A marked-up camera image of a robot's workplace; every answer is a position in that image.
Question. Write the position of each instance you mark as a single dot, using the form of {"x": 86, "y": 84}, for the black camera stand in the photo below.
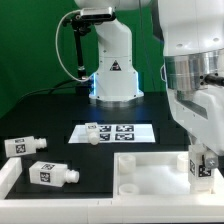
{"x": 80, "y": 29}

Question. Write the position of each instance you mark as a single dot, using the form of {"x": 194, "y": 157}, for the white square table top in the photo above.
{"x": 155, "y": 173}

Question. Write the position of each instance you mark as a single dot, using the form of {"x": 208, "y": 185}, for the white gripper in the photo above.
{"x": 203, "y": 117}

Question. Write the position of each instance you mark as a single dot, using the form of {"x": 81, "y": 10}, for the silver camera on stand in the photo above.
{"x": 96, "y": 13}

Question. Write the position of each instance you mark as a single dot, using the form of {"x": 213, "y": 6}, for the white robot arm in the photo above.
{"x": 192, "y": 32}

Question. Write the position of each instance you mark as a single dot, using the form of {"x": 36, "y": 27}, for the white U-shaped fence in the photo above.
{"x": 194, "y": 208}

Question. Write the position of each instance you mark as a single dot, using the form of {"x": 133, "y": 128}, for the white sheet with markers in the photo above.
{"x": 113, "y": 133}

